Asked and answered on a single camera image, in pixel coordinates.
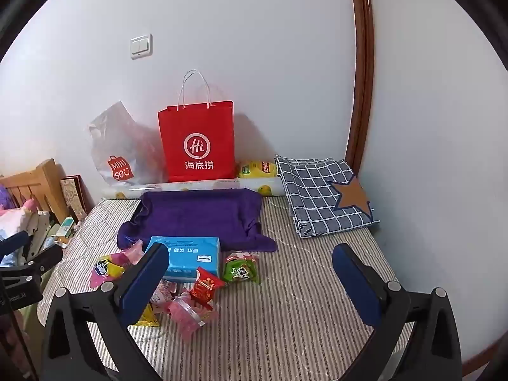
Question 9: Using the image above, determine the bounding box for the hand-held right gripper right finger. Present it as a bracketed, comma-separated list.
[332, 243, 463, 381]

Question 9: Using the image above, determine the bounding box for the pink peach snack packet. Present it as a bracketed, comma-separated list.
[124, 240, 145, 266]

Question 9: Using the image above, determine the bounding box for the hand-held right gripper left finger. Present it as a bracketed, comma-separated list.
[40, 242, 171, 381]

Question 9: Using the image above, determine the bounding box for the green snack packet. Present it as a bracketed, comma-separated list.
[222, 251, 260, 285]

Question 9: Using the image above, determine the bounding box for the green cloth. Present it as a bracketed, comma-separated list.
[16, 305, 46, 350]

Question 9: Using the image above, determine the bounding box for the red paper bag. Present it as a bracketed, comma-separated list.
[157, 70, 237, 183]

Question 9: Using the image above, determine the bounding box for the teal white box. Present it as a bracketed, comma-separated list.
[56, 216, 76, 243]

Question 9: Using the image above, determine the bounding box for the patterned cover book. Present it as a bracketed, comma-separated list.
[59, 175, 89, 223]

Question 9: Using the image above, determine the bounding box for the purple towel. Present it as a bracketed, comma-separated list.
[117, 190, 278, 253]

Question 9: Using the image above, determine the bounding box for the lemon print rolled mat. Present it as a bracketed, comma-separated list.
[101, 177, 284, 199]

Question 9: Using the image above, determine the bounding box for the wooden door frame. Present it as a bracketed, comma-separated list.
[344, 0, 376, 175]

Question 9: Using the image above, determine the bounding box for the wooden headboard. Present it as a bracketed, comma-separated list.
[0, 159, 70, 223]

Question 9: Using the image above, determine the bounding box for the white pink plush toy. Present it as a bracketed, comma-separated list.
[0, 198, 52, 255]

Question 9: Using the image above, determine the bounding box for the blue checked cloth with star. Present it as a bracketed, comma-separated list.
[275, 156, 381, 239]

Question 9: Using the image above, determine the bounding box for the white plastic shopping bag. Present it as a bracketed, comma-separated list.
[88, 101, 167, 191]

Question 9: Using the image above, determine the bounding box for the pink yellow snack packet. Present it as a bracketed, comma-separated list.
[89, 252, 128, 290]

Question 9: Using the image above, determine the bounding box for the white pink snack packet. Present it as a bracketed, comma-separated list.
[151, 278, 179, 310]

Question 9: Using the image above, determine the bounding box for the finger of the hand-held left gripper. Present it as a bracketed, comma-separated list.
[0, 231, 30, 255]
[18, 245, 64, 276]

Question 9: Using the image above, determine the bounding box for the yellow chips bag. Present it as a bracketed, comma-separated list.
[237, 160, 277, 179]

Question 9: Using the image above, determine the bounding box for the white light switch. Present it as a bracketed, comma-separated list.
[130, 34, 152, 59]

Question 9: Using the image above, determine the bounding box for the blue tissue pack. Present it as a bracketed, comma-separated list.
[145, 236, 222, 283]

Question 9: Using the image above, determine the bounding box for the red snack packet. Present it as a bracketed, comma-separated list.
[190, 267, 226, 306]

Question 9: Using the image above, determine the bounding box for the pink clear snack packet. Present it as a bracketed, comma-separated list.
[167, 291, 219, 342]

